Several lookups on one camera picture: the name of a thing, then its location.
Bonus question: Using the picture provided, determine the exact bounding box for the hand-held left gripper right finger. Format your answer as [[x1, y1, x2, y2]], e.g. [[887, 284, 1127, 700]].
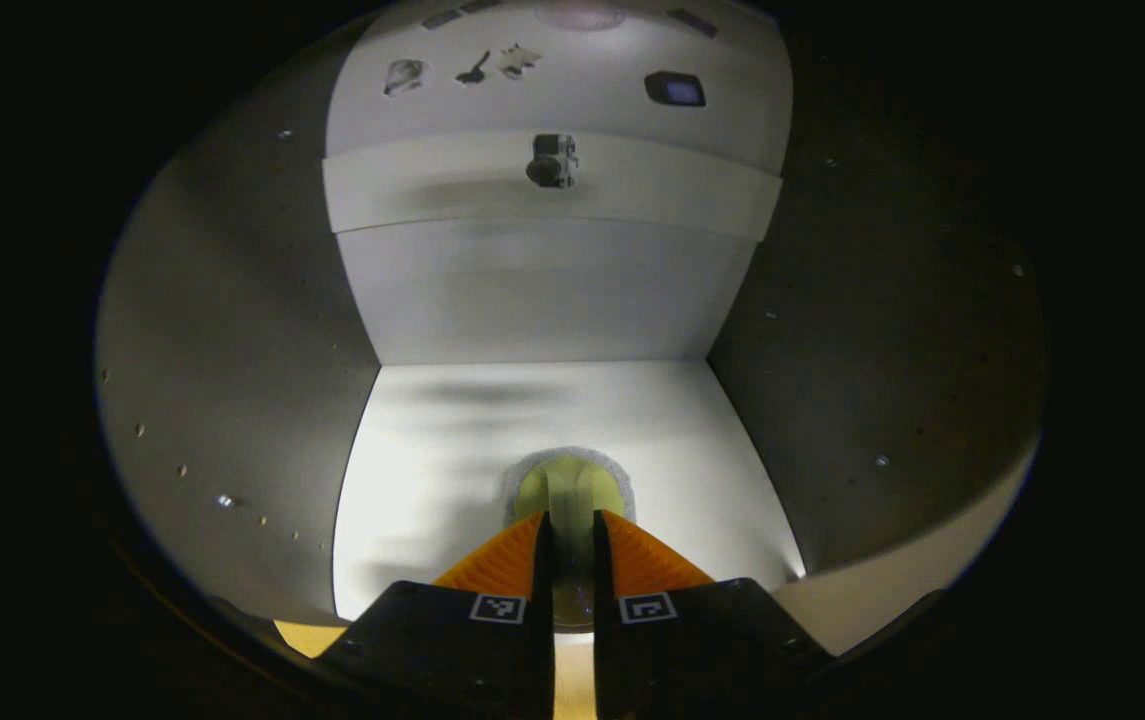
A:
[[591, 509, 839, 720]]

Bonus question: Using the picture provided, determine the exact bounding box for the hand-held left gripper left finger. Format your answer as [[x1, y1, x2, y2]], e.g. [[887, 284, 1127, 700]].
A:
[[317, 510, 556, 720]]

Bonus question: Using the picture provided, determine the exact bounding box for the grey speckled round pad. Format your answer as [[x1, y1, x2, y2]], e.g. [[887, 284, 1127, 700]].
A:
[[503, 445, 638, 529]]

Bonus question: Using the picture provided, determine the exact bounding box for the beige cabinet door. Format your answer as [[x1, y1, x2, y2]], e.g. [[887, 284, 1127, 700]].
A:
[[770, 440, 1045, 661]]

